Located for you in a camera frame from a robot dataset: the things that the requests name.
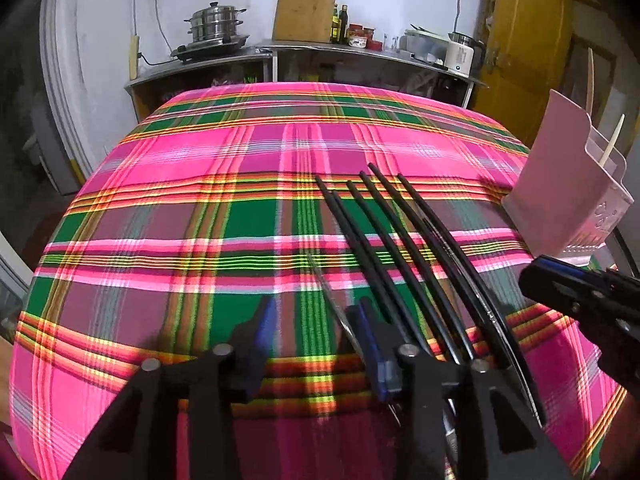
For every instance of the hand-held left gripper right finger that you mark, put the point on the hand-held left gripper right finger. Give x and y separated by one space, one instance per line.
372 355

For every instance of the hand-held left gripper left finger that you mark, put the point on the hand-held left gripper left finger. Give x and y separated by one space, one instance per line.
262 330

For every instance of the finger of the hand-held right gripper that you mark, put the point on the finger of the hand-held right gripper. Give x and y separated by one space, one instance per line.
545 285
562 269

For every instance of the bundle of black chopsticks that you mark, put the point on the bundle of black chopsticks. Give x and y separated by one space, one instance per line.
495 325

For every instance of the thin grey stick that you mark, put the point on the thin grey stick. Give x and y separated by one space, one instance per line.
332 300

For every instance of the pink plastic utensil holder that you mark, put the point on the pink plastic utensil holder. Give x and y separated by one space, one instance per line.
560 185

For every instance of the cream chopstick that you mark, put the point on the cream chopstick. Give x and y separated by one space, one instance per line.
591 85
611 142

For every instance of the pink plaid tablecloth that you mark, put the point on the pink plaid tablecloth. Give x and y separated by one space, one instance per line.
150 210

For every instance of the white electric kettle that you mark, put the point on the white electric kettle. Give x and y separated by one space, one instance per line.
459 57

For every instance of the yellow wooden door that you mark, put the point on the yellow wooden door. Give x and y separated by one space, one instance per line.
525 35

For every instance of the clear plastic storage container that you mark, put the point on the clear plastic storage container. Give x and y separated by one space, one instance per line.
425 45

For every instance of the low metal stand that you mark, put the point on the low metal stand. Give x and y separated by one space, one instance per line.
200 72

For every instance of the metal shelf table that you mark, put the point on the metal shelf table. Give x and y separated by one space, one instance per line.
380 60

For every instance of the clear drinking glass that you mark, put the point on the clear drinking glass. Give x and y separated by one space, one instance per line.
387 44

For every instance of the black induction cooker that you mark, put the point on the black induction cooker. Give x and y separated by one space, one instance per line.
210 49

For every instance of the beige power strip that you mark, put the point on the beige power strip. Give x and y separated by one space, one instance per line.
133 57

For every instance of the red lidded jar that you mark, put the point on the red lidded jar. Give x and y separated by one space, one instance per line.
357 37

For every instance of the stainless steel steamer pot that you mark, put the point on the stainless steel steamer pot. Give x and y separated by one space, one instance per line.
216 22

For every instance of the dark oil bottle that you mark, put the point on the dark oil bottle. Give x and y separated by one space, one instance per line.
334 25
343 25

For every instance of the wooden cutting board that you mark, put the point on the wooden cutting board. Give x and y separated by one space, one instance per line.
305 10

